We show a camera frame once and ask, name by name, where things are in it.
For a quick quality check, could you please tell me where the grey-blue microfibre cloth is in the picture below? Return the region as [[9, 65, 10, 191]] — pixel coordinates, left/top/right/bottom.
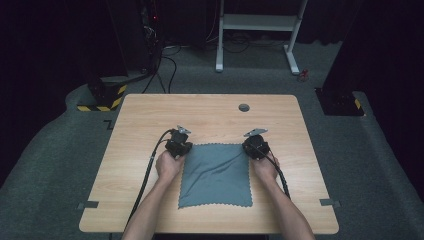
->
[[178, 143, 253, 210]]

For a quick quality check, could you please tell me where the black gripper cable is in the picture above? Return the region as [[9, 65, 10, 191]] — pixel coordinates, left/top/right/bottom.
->
[[124, 128, 175, 231], [251, 144, 292, 201]]

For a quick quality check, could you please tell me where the black floor cable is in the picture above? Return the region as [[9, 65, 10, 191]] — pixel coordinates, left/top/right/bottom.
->
[[141, 46, 183, 95]]

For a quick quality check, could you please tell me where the white metal stand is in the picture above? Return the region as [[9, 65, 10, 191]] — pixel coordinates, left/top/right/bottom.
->
[[215, 0, 309, 76]]

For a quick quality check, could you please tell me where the black yellow striped stand base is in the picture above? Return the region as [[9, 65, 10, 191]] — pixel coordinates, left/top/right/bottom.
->
[[77, 77, 128, 113]]

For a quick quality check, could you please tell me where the grey tape piece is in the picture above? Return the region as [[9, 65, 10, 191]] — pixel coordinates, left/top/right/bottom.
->
[[77, 200, 100, 211], [319, 198, 342, 208]]

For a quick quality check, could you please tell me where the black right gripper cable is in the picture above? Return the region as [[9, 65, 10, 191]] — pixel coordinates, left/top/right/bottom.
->
[[251, 144, 292, 201]]

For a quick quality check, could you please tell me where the black equipment rack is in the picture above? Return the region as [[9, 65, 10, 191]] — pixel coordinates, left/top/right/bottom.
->
[[106, 0, 165, 74]]

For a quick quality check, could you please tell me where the person's left hand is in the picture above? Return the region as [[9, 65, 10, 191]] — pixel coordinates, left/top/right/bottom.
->
[[155, 150, 186, 185]]

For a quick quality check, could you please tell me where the person's right hand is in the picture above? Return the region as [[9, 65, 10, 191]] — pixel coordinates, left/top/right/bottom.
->
[[249, 154, 282, 185]]

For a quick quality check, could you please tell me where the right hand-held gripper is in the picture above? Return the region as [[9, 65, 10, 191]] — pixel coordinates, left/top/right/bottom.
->
[[242, 128, 270, 160]]

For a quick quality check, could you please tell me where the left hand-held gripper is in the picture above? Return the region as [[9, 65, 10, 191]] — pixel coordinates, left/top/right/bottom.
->
[[164, 125, 194, 158]]

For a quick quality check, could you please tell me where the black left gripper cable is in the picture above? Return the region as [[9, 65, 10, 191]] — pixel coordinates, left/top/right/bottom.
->
[[124, 128, 175, 231]]

